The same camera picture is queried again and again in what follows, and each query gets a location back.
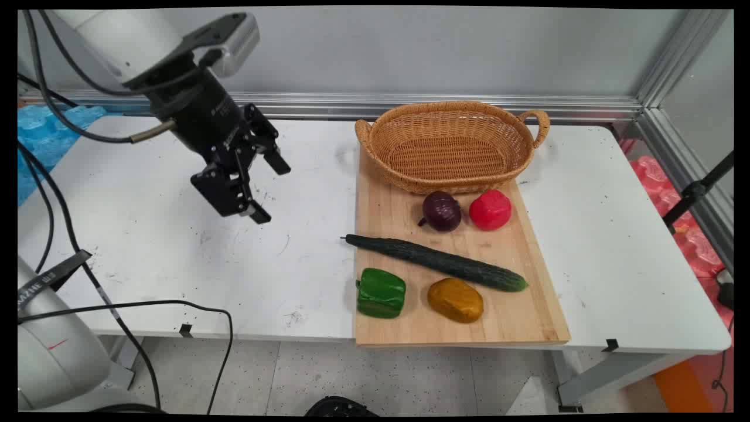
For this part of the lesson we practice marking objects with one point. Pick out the yellow toy potato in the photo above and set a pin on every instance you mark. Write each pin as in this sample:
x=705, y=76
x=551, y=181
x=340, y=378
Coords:
x=455, y=300

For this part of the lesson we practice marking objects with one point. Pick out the green toy bell pepper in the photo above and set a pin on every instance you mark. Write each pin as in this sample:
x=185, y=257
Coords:
x=381, y=293

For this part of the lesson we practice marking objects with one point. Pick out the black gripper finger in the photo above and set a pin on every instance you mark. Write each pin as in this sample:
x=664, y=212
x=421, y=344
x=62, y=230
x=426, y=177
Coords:
x=228, y=187
x=266, y=143

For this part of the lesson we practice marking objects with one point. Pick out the woven wicker basket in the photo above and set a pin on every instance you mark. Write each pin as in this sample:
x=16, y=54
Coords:
x=448, y=149

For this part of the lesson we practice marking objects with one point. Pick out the purple toy onion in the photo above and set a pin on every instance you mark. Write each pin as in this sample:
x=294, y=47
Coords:
x=442, y=211

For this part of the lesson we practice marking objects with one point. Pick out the small black device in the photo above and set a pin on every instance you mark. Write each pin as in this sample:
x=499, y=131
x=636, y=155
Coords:
x=726, y=293

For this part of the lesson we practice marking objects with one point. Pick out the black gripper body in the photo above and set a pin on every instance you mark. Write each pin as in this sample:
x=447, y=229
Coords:
x=202, y=114

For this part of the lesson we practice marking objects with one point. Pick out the orange floor strip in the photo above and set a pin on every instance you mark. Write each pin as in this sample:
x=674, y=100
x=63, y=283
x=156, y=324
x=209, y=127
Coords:
x=682, y=387

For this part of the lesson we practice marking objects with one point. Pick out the black tripod stand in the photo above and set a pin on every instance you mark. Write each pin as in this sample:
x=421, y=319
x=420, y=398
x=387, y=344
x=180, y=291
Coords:
x=694, y=192

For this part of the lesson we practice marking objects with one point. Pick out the grey table leg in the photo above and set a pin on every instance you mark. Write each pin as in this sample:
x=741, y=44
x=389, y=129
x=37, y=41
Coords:
x=615, y=372

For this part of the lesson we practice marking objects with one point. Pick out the wooden cutting board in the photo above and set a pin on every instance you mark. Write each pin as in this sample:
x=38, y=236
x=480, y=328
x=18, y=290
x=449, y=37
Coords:
x=410, y=328

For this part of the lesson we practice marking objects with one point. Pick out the aluminium frame corner post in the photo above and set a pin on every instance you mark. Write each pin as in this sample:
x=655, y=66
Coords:
x=679, y=53

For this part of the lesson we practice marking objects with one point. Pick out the slanted aluminium frame rail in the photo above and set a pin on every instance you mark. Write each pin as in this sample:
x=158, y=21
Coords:
x=674, y=158

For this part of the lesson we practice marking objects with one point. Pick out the dark green toy cucumber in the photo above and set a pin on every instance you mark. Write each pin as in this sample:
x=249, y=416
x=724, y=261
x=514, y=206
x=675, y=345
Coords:
x=439, y=262

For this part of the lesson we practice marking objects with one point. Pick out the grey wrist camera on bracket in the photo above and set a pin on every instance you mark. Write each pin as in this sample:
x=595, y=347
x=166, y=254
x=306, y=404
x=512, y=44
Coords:
x=234, y=44

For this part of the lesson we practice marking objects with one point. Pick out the horizontal aluminium frame rail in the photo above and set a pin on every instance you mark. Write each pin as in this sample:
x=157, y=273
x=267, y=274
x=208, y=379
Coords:
x=328, y=105

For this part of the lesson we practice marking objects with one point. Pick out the blue foam mat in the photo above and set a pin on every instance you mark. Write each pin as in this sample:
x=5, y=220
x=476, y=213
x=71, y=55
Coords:
x=44, y=138

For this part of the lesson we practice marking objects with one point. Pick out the black round floor object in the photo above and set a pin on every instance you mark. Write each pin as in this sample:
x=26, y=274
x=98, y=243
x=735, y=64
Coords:
x=340, y=407

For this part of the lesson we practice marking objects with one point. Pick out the red foam mat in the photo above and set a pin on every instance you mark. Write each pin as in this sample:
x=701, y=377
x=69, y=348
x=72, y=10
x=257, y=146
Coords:
x=694, y=246

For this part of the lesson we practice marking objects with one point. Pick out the black tape piece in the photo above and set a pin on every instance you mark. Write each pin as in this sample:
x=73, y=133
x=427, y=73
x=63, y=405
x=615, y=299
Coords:
x=610, y=344
x=186, y=330

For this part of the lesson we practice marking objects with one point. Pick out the red toy tomato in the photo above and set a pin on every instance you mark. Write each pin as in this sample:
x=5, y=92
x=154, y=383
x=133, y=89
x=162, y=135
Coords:
x=490, y=210

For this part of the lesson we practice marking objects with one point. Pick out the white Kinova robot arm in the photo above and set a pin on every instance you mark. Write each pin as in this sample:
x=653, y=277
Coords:
x=117, y=41

